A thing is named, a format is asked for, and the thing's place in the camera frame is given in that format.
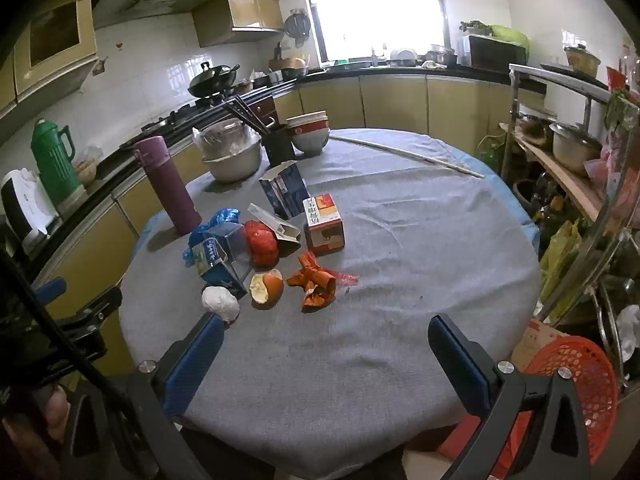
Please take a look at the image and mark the yellow wall cabinet glass door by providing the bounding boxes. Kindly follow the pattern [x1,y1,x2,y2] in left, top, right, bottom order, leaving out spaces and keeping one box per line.
[0,0,98,116]

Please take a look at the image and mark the black wok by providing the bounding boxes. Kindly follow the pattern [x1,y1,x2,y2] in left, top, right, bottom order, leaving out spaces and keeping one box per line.
[187,61,241,98]

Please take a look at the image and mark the dark blue carton box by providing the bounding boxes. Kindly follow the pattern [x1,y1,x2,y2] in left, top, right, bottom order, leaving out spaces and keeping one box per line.
[258,160,311,219]

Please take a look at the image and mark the ceramic pot with lid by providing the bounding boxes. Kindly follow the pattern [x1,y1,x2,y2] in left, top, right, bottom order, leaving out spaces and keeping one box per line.
[565,45,602,78]

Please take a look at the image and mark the plain white bowl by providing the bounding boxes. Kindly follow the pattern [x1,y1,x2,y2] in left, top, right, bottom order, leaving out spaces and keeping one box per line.
[291,130,331,156]

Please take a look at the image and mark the yellow green plastic bag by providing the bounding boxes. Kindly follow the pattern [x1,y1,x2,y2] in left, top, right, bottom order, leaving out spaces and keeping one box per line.
[539,220,583,321]

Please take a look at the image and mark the yellow curved base cabinets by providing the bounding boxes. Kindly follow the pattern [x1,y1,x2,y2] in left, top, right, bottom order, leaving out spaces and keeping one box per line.
[272,72,546,136]

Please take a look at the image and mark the purple thermos bottle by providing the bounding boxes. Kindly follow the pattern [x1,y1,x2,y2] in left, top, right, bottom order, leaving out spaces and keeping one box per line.
[133,136,202,235]

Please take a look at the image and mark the red and white carton box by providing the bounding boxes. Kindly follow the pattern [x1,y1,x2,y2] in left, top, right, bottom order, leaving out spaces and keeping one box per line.
[302,193,346,257]

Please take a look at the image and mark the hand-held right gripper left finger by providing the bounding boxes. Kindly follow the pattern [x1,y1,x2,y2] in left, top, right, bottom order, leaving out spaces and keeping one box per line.
[62,312,226,480]

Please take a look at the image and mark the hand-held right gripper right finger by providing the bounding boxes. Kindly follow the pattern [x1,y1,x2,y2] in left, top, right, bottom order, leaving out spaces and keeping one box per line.
[427,314,593,480]

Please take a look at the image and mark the green thermos jug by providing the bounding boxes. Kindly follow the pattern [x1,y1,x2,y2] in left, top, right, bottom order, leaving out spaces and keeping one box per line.
[31,119,81,207]

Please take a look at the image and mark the metal basin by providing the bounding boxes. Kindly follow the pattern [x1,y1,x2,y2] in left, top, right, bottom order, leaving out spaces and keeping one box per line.
[200,137,263,183]

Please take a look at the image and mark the blue table cover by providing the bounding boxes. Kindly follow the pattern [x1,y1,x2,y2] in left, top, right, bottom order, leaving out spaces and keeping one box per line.
[137,130,542,261]

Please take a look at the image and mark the hanging metal strainer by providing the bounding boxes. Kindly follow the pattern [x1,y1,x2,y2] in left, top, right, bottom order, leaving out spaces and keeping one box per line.
[282,10,313,41]

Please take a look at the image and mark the blue plastic bag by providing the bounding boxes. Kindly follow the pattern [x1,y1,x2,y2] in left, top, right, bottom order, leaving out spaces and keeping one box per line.
[182,207,244,267]

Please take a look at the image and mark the white electric appliance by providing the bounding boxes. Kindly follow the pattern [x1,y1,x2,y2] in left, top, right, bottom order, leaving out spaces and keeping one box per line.
[0,167,63,256]

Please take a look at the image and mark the bundle of dark chopsticks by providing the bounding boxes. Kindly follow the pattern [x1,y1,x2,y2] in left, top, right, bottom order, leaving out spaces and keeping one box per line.
[222,96,276,136]

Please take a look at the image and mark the kitchen window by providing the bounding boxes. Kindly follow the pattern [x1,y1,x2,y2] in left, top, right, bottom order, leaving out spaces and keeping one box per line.
[300,0,448,63]

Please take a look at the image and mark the black microwave oven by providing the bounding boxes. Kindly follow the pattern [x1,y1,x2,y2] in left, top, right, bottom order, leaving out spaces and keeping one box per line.
[467,35,528,68]

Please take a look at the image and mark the black chopstick holder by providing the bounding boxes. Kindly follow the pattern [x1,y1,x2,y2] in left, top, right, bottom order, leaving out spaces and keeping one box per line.
[261,124,297,167]

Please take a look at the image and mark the cardboard box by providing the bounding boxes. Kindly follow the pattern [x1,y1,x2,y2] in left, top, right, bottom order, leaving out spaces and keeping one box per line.
[510,320,566,371]

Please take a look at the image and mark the red plastic bag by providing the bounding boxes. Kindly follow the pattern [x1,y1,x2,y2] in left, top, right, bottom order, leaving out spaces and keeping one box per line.
[243,220,279,267]

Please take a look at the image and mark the clear bag of food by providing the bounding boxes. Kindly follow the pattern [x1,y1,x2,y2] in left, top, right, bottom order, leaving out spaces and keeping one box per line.
[75,147,103,183]

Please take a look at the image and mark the white tissue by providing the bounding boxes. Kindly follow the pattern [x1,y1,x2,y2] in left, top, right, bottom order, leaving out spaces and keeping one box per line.
[201,286,240,324]

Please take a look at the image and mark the long thin wooden stick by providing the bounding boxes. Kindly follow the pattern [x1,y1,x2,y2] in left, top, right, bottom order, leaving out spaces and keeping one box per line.
[330,134,486,179]

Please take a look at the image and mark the yellow base cabinets under stove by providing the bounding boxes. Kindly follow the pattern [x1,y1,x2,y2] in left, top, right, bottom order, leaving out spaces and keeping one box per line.
[30,145,211,376]

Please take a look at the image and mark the large steel pot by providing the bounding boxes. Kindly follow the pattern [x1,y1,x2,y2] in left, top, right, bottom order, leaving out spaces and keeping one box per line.
[550,122,603,176]

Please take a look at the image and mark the black gas stove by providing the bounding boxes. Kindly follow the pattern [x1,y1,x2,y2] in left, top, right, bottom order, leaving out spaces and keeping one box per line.
[142,99,223,133]

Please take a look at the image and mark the metal pot with lid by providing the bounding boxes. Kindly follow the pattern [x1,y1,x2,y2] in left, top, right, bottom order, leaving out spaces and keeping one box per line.
[425,44,457,66]

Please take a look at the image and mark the red plastic basket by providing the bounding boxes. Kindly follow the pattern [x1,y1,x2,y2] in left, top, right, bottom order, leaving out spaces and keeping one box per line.
[492,335,618,480]

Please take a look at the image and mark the metal storage rack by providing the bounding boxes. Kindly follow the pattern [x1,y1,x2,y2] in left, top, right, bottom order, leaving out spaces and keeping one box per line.
[500,62,640,396]

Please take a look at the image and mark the orange peel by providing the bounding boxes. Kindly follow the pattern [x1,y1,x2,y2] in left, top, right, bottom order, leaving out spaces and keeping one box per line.
[250,268,284,309]

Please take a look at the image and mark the person's left hand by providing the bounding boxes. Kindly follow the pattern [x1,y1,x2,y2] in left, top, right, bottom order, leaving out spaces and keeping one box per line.
[0,385,73,480]

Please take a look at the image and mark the grey tablecloth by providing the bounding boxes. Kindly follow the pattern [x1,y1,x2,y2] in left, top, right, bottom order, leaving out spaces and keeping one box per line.
[118,129,542,468]

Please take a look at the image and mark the pink plastic bag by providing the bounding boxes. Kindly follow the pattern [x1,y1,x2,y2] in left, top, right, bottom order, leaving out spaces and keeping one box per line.
[584,145,631,186]

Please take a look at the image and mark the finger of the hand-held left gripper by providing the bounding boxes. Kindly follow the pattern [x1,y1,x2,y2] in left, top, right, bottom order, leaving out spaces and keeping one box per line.
[50,286,123,333]
[29,276,67,307]

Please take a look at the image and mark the flat white box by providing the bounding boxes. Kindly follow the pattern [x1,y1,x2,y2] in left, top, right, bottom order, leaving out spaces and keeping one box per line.
[247,202,302,257]

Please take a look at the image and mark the white plastic bag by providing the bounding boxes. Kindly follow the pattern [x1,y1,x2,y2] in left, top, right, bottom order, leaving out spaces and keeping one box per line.
[617,305,640,361]

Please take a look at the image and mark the orange wrapper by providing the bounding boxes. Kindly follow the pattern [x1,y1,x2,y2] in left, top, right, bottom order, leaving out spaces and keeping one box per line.
[286,251,360,313]

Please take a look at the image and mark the blue milk carton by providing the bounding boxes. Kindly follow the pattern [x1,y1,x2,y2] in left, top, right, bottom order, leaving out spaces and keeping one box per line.
[192,222,253,298]

